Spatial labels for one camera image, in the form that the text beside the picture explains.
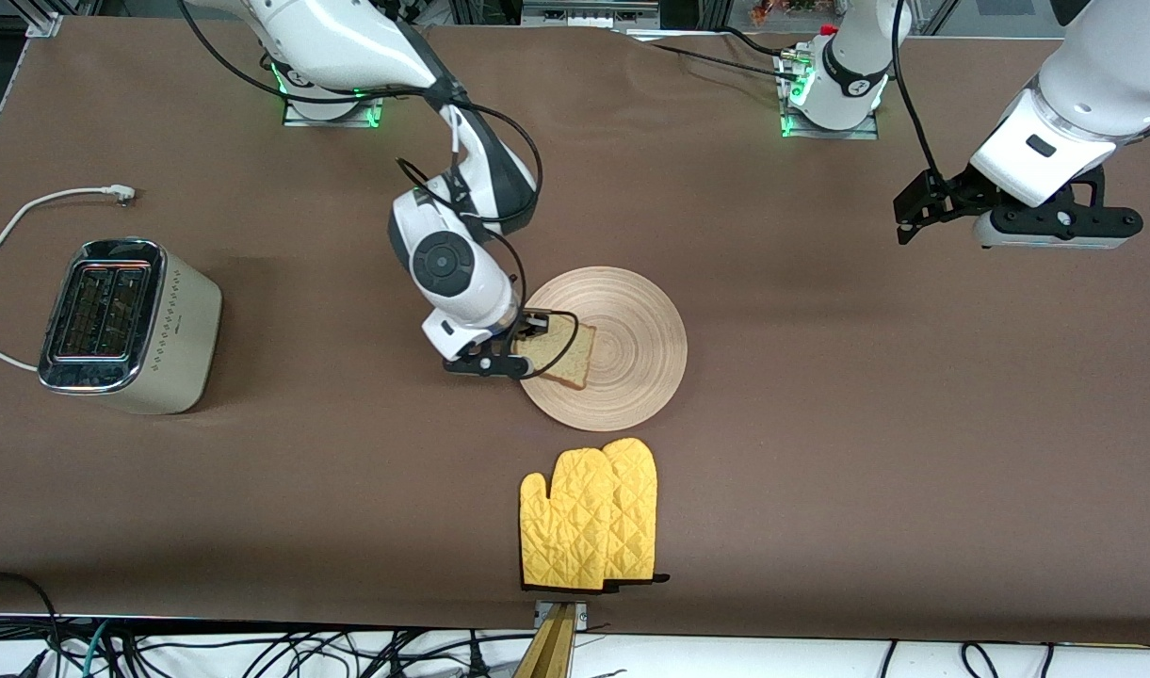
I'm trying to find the brown bread slice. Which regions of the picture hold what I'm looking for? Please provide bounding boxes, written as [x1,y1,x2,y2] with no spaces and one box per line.
[513,315,598,391]

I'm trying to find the round wooden plate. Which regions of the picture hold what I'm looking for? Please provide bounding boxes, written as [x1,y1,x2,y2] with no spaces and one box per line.
[513,266,689,433]

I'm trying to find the cream chrome two-slot toaster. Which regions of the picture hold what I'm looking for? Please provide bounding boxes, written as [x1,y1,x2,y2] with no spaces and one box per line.
[38,238,224,416]

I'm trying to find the brown table cover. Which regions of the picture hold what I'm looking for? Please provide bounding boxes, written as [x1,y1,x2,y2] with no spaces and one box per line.
[0,14,1150,647]

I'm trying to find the yellow quilted oven mitt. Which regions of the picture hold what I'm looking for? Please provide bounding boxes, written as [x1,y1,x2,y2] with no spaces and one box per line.
[519,447,624,593]
[600,436,672,588]

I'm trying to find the orange foliage decoration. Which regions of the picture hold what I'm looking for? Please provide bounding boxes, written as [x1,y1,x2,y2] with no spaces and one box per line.
[748,0,845,26]

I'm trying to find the gold aluminium beam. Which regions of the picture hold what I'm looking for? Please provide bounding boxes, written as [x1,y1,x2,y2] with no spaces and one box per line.
[512,603,576,678]

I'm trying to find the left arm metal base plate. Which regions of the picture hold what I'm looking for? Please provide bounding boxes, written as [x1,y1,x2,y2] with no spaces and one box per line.
[779,49,883,141]

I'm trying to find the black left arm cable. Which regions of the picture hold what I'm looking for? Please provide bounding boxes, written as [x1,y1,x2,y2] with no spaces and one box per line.
[889,0,945,182]

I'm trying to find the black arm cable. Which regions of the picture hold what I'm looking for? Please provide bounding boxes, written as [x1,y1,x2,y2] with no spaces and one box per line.
[889,0,945,182]
[174,0,582,379]

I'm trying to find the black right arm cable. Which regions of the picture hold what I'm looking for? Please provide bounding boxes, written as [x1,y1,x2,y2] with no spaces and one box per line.
[174,0,582,379]

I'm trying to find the short black table cable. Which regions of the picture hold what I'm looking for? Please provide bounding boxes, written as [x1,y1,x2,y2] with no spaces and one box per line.
[721,25,794,60]

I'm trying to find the long black table cable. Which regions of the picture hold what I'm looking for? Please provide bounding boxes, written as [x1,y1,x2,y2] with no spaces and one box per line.
[644,40,807,86]

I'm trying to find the grey metal beam bracket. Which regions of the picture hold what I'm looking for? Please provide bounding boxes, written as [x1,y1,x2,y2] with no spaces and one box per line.
[533,600,589,631]

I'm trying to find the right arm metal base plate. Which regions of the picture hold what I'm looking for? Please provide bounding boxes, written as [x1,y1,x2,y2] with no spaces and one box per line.
[282,89,388,129]

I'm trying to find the aluminium frame rail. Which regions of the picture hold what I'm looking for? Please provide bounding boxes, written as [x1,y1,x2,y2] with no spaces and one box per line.
[520,0,661,30]

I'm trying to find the black base cables bundle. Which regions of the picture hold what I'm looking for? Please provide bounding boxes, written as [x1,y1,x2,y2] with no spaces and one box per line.
[377,0,436,29]

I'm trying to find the tangled black floor cables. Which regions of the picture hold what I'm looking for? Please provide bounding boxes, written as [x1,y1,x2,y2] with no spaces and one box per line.
[104,626,540,678]

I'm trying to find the white toaster power cord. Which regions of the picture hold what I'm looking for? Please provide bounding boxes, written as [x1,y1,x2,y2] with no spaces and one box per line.
[0,184,139,373]

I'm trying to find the teal floor cable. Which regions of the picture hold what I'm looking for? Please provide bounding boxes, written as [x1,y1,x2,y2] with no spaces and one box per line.
[80,620,114,678]

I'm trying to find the looping black floor cable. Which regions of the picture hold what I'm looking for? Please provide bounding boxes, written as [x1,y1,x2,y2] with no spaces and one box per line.
[0,571,64,662]

